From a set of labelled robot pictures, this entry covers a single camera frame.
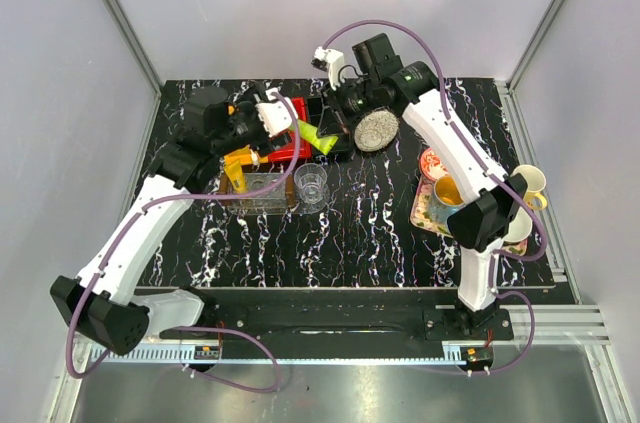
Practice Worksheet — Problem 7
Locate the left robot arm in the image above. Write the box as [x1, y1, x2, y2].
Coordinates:
[50, 84, 300, 355]

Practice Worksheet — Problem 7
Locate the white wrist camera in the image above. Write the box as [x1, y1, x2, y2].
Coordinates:
[256, 87, 298, 137]
[311, 47, 345, 90]

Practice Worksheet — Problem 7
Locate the blue mug yellow inside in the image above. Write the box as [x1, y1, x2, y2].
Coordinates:
[426, 175, 465, 233]

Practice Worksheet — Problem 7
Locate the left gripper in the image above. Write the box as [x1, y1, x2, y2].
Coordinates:
[212, 83, 292, 157]

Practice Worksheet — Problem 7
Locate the floral rectangular tray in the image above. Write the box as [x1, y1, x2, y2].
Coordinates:
[409, 177, 528, 256]

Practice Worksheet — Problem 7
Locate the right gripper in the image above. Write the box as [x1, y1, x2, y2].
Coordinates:
[317, 77, 379, 139]

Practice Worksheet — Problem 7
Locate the red patterned bowl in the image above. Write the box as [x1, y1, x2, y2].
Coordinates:
[419, 148, 448, 182]

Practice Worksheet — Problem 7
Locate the clear acrylic toothbrush holder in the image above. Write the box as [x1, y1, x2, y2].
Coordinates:
[220, 173, 297, 215]

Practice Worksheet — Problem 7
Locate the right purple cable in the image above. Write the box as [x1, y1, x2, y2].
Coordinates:
[319, 19, 550, 376]

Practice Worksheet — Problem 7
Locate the orange plastic bin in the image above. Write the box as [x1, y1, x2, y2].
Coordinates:
[224, 145, 254, 166]

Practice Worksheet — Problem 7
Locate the purple cable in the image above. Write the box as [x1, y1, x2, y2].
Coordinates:
[65, 90, 302, 394]
[319, 19, 550, 376]

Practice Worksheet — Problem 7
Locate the red plastic bin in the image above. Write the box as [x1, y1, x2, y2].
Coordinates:
[267, 97, 312, 163]

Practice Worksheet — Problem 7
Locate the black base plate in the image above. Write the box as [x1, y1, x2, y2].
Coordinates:
[158, 285, 515, 344]

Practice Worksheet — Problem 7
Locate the white scalloped bowl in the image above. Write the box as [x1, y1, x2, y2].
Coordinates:
[504, 208, 533, 244]

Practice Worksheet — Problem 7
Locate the black plastic bin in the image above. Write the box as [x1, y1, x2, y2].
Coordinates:
[305, 96, 351, 160]

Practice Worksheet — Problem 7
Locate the green toothpaste tube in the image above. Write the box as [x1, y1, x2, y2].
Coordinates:
[298, 120, 338, 155]

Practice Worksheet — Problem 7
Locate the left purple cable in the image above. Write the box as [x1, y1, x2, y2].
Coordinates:
[65, 90, 302, 394]

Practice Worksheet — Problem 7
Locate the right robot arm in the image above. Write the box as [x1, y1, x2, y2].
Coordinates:
[312, 33, 527, 339]

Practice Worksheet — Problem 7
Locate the white toothbrush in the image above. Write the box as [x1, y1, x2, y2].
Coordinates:
[250, 150, 261, 166]

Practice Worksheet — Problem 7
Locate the clear plastic cup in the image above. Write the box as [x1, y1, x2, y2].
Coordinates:
[294, 163, 327, 204]

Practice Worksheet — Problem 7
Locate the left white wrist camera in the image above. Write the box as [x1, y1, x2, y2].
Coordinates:
[256, 87, 298, 137]

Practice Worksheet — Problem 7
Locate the yellow toothpaste tube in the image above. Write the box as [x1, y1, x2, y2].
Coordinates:
[224, 160, 248, 194]

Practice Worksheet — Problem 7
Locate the grey speckled soap dish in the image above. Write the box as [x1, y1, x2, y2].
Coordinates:
[354, 109, 399, 153]

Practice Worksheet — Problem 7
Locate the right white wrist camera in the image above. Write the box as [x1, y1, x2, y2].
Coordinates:
[311, 47, 345, 90]

